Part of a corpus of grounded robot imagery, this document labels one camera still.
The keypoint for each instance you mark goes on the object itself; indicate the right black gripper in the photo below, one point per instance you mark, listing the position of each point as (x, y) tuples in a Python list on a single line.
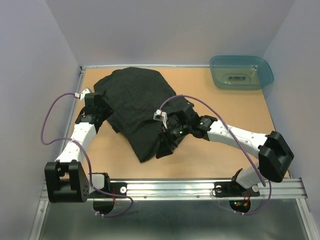
[(168, 138)]

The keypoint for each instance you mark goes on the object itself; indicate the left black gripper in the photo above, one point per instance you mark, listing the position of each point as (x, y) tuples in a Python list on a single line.
[(108, 110)]

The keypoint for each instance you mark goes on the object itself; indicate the black striped long sleeve shirt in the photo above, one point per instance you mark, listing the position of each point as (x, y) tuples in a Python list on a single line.
[(135, 94)]

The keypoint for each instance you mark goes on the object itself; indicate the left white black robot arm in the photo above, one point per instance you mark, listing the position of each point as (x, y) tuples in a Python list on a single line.
[(66, 180)]

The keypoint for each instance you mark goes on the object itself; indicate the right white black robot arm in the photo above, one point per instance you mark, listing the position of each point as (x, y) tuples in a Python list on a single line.
[(272, 151)]

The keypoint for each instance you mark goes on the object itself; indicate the teal translucent plastic bin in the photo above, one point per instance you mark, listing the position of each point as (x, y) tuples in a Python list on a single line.
[(240, 72)]

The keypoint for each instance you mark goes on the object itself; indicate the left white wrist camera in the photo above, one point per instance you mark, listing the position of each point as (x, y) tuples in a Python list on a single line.
[(81, 96)]

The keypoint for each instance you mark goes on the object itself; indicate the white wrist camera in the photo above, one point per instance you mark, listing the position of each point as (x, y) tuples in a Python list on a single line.
[(81, 96), (161, 116)]

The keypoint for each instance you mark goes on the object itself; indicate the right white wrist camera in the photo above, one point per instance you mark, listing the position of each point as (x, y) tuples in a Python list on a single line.
[(161, 116)]

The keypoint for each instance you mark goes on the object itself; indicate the aluminium left side rail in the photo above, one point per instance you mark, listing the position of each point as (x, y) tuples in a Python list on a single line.
[(75, 100)]

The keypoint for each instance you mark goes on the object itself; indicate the aluminium front mounting rail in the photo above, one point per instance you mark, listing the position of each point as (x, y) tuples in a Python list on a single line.
[(202, 189)]

